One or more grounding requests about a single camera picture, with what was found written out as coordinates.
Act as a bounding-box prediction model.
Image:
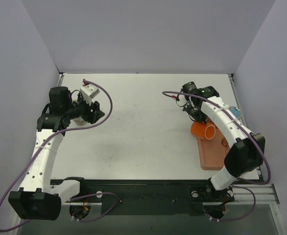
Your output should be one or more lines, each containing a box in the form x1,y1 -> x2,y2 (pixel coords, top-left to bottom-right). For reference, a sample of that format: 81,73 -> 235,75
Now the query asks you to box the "orange mug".
191,122 -> 216,141

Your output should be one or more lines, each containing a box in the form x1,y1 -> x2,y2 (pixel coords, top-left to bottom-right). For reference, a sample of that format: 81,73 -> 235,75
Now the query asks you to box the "white patterned mug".
73,99 -> 87,126

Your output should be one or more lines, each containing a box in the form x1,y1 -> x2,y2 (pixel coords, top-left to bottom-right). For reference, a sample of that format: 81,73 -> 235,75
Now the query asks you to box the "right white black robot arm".
181,82 -> 265,200

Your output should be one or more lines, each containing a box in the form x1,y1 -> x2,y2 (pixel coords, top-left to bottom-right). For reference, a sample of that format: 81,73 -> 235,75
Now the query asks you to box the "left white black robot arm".
8,85 -> 105,220

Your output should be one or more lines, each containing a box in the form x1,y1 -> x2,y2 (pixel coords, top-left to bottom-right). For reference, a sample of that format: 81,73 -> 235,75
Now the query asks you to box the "blue mug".
229,106 -> 242,120

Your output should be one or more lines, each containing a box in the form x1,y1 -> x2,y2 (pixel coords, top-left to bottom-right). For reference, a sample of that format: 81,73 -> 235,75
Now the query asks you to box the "pink mug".
221,138 -> 229,147

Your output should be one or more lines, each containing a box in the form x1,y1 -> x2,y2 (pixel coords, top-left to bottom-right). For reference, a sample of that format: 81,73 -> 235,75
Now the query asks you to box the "pink plastic tray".
197,125 -> 230,170

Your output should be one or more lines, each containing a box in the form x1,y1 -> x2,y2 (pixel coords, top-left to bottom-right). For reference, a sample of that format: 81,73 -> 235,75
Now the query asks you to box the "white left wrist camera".
79,79 -> 100,103

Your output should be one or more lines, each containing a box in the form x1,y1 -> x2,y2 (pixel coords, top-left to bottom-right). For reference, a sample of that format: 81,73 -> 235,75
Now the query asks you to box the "aluminium rail frame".
7,73 -> 281,235

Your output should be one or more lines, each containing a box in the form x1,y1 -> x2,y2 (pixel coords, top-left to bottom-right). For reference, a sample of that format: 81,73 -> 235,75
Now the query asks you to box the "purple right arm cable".
162,91 -> 272,222

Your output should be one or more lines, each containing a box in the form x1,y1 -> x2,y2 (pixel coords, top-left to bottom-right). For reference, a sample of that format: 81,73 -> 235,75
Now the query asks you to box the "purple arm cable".
162,91 -> 272,222
0,79 -> 119,232

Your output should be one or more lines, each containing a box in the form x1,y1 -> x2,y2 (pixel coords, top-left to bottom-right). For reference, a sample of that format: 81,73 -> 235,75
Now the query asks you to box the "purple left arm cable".
0,79 -> 119,232

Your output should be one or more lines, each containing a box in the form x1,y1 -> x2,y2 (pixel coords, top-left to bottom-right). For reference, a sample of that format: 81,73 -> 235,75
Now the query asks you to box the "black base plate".
69,180 -> 234,220

